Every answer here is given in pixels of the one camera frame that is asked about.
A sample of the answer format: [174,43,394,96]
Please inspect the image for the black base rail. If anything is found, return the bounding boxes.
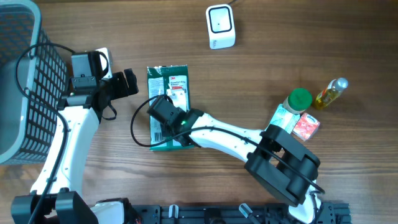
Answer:
[133,202,352,224]

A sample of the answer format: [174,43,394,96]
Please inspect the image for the black plastic mesh basket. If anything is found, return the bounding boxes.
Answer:
[1,1,69,165]

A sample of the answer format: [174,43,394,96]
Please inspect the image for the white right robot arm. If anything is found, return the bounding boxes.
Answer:
[147,95,323,223]

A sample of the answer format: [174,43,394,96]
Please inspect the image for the yellow liquid bottle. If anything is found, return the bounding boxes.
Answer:
[313,77,348,110]

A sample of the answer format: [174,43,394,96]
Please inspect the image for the small green white jar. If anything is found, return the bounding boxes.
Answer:
[282,88,313,114]

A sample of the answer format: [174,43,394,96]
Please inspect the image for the green 3M glove package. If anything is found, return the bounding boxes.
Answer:
[147,65,193,151]

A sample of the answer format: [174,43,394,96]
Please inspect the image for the red tissue pack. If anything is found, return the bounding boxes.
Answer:
[293,113,320,141]

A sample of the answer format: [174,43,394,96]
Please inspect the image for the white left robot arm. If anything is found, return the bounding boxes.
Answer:
[11,48,140,223]

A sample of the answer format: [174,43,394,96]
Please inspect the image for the white barcode scanner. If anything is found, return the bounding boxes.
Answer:
[205,4,236,50]

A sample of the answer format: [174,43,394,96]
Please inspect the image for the teal white small packet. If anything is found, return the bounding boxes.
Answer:
[269,104,300,134]

